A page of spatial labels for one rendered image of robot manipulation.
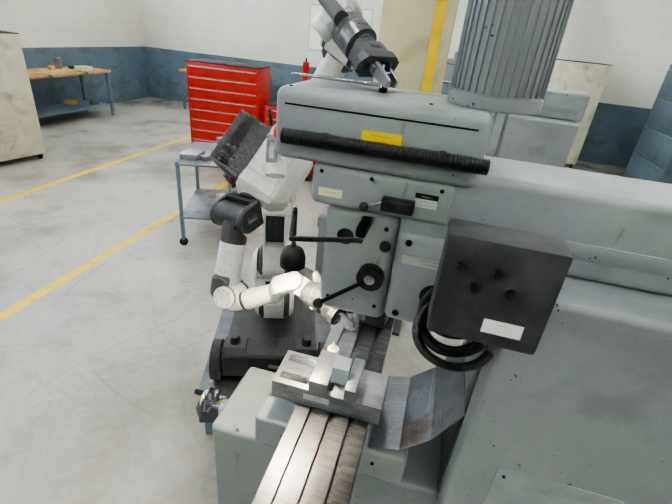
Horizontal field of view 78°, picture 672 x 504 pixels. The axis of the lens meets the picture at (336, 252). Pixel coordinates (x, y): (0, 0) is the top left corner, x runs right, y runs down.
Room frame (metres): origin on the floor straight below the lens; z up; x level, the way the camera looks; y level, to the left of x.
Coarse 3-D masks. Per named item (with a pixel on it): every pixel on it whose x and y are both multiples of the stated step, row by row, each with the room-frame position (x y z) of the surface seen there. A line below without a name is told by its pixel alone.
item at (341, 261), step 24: (336, 216) 0.97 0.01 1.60; (360, 216) 0.95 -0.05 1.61; (384, 216) 0.95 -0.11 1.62; (384, 240) 0.94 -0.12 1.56; (336, 264) 0.96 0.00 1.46; (360, 264) 0.95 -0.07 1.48; (384, 264) 0.94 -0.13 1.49; (336, 288) 0.96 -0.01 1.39; (360, 288) 0.95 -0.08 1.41; (384, 288) 0.94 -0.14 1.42; (360, 312) 0.95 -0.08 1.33
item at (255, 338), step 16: (240, 320) 1.81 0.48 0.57; (256, 320) 1.83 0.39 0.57; (272, 320) 1.84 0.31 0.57; (288, 320) 1.86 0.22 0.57; (304, 320) 1.87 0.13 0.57; (240, 336) 1.68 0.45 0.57; (256, 336) 1.70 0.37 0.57; (272, 336) 1.71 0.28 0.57; (288, 336) 1.72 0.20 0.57; (304, 336) 1.64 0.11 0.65; (224, 352) 1.53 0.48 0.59; (240, 352) 1.54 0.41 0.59; (256, 352) 1.55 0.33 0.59; (272, 352) 1.57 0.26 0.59; (304, 352) 1.58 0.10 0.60; (224, 368) 1.51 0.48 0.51; (240, 368) 1.52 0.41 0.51
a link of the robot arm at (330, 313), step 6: (318, 288) 1.12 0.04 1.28; (312, 294) 1.11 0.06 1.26; (318, 294) 1.10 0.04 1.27; (312, 300) 1.10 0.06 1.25; (312, 306) 1.09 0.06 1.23; (324, 306) 1.07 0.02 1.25; (318, 312) 1.09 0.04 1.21; (324, 312) 1.06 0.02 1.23; (330, 312) 1.04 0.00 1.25; (336, 312) 1.04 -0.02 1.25; (342, 312) 1.07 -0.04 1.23; (330, 318) 1.02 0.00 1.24; (330, 324) 1.02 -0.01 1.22
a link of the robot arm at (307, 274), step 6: (300, 270) 1.22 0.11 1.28; (306, 270) 1.21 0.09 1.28; (312, 270) 1.22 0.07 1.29; (306, 276) 1.20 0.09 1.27; (312, 276) 1.19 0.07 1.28; (306, 282) 1.17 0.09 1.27; (312, 282) 1.15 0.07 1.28; (300, 288) 1.15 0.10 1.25; (306, 288) 1.13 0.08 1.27; (312, 288) 1.13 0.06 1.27; (294, 294) 1.17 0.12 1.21; (300, 294) 1.14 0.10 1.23; (306, 294) 1.12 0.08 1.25; (306, 300) 1.11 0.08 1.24
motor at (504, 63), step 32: (480, 0) 0.95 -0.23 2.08; (512, 0) 0.91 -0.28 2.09; (544, 0) 0.90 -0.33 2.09; (480, 32) 0.94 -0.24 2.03; (512, 32) 0.91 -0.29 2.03; (544, 32) 0.90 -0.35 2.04; (480, 64) 0.92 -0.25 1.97; (512, 64) 0.90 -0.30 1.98; (544, 64) 0.92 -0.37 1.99; (448, 96) 1.01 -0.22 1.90; (480, 96) 0.92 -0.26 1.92; (512, 96) 0.90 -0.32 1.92; (544, 96) 0.96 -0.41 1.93
